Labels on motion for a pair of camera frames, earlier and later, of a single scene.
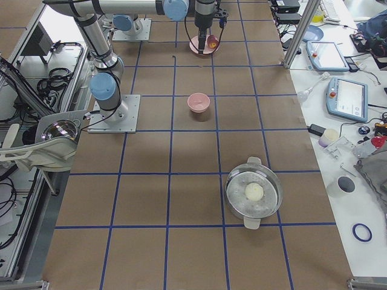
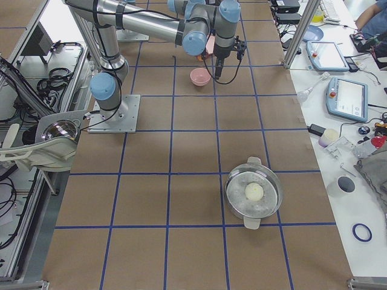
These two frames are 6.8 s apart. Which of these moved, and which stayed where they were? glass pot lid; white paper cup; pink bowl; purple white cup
Moved: pink bowl
Stayed: glass pot lid; white paper cup; purple white cup
